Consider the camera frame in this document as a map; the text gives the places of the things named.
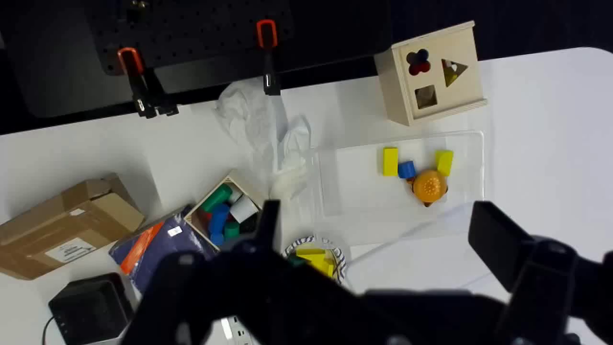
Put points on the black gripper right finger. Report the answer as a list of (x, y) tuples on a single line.
[(499, 241)]

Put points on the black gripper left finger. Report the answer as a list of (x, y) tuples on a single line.
[(269, 224)]

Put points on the orange toy burger bun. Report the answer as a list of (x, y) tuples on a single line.
[(428, 187)]

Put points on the clear plastic storage bin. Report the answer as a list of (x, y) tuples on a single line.
[(365, 185)]

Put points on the small dark green block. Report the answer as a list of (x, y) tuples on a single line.
[(232, 231)]

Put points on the long blue wooden block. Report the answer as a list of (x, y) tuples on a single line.
[(219, 224)]

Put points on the green wooden cylinder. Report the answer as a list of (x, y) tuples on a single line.
[(217, 199)]

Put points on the yellow toy piece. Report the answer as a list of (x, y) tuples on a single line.
[(317, 260)]

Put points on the small wooden block tray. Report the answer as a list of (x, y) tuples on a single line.
[(194, 228)]

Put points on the crumpled clear plastic bag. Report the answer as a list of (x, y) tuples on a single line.
[(261, 122)]

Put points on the blue book with orange stripe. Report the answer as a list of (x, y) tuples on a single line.
[(160, 247)]

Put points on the short blue cylinder block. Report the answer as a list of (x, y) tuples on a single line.
[(407, 170)]

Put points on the black cube device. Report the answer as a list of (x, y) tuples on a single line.
[(89, 310)]

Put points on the brown cardboard box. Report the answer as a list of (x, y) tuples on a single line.
[(58, 224)]

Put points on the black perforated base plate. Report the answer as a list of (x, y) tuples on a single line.
[(192, 32)]

